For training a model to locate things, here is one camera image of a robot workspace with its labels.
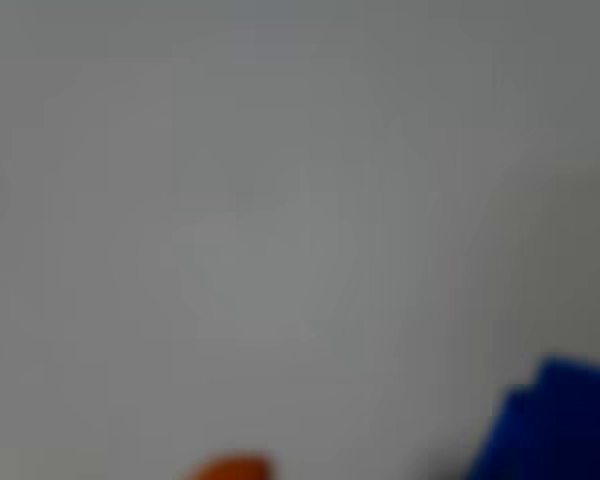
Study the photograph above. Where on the small blue block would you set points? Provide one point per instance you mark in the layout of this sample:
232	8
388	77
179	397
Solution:
555	430

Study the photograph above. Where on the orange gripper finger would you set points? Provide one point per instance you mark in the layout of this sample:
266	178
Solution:
232	467

